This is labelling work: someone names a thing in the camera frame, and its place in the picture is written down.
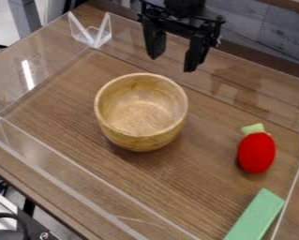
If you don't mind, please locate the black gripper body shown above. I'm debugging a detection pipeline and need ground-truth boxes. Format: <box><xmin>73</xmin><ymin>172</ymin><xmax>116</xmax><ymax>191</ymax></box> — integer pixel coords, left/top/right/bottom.
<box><xmin>140</xmin><ymin>0</ymin><xmax>226</xmax><ymax>47</ymax></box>

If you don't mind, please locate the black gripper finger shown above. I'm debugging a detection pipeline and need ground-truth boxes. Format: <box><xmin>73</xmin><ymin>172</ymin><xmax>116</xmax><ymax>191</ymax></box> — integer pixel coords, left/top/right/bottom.
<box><xmin>184</xmin><ymin>31</ymin><xmax>210</xmax><ymax>72</ymax></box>
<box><xmin>143</xmin><ymin>17</ymin><xmax>167</xmax><ymax>60</ymax></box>

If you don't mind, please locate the red plush fruit green top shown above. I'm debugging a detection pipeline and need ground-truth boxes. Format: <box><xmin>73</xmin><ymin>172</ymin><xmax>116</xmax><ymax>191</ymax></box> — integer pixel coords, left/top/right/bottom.
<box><xmin>236</xmin><ymin>123</ymin><xmax>276</xmax><ymax>174</ymax></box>

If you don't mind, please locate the wooden bowl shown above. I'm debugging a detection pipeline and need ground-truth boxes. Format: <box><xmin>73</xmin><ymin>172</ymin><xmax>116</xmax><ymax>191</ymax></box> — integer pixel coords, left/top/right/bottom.
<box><xmin>93</xmin><ymin>72</ymin><xmax>190</xmax><ymax>152</ymax></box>

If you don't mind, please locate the green rectangular block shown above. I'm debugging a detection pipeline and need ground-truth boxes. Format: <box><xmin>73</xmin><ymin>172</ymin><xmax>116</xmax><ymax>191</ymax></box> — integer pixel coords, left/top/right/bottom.
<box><xmin>223</xmin><ymin>188</ymin><xmax>286</xmax><ymax>240</ymax></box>

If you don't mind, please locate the black device bottom left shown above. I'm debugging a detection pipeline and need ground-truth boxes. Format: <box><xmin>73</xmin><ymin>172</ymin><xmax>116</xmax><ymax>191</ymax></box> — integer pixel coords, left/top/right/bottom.
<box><xmin>0</xmin><ymin>213</ymin><xmax>61</xmax><ymax>240</ymax></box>

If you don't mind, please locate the clear acrylic corner bracket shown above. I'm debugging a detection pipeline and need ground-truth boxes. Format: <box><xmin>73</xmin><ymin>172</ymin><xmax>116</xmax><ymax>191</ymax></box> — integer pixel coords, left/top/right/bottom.
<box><xmin>68</xmin><ymin>11</ymin><xmax>112</xmax><ymax>49</ymax></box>

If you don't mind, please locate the grey post top left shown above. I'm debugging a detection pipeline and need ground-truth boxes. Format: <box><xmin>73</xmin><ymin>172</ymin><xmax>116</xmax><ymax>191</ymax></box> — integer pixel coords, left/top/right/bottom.
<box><xmin>8</xmin><ymin>0</ymin><xmax>41</xmax><ymax>38</ymax></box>

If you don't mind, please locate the clear acrylic enclosure wall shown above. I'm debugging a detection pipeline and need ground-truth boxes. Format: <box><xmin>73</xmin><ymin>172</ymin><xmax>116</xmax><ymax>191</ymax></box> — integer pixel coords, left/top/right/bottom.
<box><xmin>0</xmin><ymin>14</ymin><xmax>299</xmax><ymax>240</ymax></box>

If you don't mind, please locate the black cable bottom left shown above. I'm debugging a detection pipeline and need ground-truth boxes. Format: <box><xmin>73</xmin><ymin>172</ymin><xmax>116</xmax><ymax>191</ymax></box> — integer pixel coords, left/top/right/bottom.
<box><xmin>0</xmin><ymin>212</ymin><xmax>29</xmax><ymax>240</ymax></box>

